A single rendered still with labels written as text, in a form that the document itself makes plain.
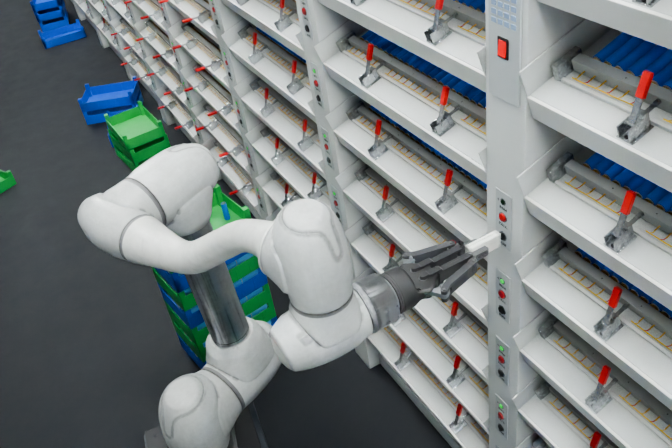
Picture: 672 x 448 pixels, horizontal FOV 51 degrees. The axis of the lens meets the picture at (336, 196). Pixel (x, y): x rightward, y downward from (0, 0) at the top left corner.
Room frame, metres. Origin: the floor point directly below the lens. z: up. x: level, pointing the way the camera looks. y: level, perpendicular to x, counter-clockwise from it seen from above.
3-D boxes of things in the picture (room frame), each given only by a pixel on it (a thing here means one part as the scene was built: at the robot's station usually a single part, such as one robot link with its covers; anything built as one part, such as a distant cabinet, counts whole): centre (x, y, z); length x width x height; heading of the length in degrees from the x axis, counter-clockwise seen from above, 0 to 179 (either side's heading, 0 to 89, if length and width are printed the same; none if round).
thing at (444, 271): (0.91, -0.17, 1.00); 0.11 x 0.01 x 0.04; 113
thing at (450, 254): (0.93, -0.16, 1.00); 0.11 x 0.01 x 0.04; 116
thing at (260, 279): (1.81, 0.45, 0.28); 0.30 x 0.20 x 0.08; 123
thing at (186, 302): (1.81, 0.45, 0.36); 0.30 x 0.20 x 0.08; 123
